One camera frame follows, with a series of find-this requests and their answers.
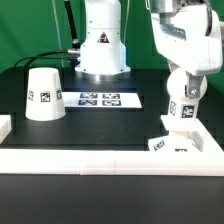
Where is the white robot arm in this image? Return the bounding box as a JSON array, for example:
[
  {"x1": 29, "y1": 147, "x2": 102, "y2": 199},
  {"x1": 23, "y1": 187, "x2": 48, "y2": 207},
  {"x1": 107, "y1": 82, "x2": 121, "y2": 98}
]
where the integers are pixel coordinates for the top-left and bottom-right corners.
[{"x1": 76, "y1": 0, "x2": 223, "y2": 99}]

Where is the white lamp base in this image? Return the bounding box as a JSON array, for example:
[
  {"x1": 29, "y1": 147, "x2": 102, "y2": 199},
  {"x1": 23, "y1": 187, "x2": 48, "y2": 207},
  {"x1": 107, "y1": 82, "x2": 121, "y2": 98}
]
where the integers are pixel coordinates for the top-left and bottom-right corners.
[{"x1": 147, "y1": 115, "x2": 205, "y2": 153}]

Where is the white lamp bulb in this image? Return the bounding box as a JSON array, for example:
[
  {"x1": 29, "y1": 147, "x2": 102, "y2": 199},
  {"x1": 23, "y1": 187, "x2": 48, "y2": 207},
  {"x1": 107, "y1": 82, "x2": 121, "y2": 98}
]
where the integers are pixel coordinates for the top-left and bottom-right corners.
[{"x1": 165, "y1": 67, "x2": 208, "y2": 138}]

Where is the white U-shaped fence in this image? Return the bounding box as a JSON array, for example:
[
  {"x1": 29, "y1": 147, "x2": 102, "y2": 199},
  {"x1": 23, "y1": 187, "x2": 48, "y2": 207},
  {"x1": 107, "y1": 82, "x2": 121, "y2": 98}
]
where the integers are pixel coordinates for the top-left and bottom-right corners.
[{"x1": 0, "y1": 115, "x2": 224, "y2": 176}]

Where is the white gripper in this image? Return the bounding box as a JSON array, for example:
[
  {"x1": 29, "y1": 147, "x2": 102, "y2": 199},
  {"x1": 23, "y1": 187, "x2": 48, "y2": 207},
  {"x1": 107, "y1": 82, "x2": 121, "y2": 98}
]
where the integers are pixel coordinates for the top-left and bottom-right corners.
[{"x1": 150, "y1": 4, "x2": 223, "y2": 99}]

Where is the white marker sheet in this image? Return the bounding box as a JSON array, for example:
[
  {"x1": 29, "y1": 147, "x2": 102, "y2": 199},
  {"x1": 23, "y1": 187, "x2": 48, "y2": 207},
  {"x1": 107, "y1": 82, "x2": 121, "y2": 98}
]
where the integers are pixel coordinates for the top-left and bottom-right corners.
[{"x1": 62, "y1": 92, "x2": 141, "y2": 108}]

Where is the black robot cable post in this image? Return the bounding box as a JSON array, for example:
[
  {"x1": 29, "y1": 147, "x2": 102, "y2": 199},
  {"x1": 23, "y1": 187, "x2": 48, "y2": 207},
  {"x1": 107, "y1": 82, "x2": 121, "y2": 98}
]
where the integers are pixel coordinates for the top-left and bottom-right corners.
[{"x1": 64, "y1": 0, "x2": 80, "y2": 49}]

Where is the black cable bundle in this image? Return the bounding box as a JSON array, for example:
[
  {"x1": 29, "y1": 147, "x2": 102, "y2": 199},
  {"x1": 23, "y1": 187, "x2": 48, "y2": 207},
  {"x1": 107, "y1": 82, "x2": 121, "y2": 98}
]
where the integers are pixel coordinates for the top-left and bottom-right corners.
[{"x1": 13, "y1": 49, "x2": 82, "y2": 68}]

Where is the white lamp shade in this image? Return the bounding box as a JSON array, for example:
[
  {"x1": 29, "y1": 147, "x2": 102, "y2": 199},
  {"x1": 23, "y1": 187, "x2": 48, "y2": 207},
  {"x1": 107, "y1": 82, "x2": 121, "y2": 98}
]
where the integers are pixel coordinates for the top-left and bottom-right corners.
[{"x1": 25, "y1": 67, "x2": 65, "y2": 121}]

